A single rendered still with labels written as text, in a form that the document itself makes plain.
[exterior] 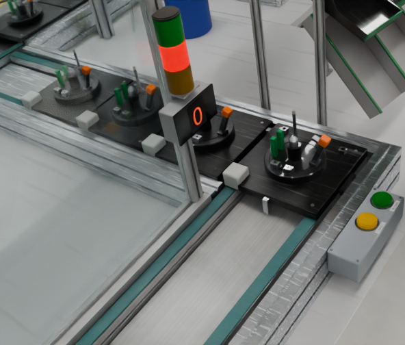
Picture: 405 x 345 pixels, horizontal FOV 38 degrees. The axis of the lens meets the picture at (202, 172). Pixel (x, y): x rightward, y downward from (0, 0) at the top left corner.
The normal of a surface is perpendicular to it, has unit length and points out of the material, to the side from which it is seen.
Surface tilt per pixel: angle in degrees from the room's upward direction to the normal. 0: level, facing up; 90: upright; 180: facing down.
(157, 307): 0
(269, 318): 0
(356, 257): 0
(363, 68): 45
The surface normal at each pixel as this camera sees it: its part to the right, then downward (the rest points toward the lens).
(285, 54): -0.16, -0.75
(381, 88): 0.36, -0.25
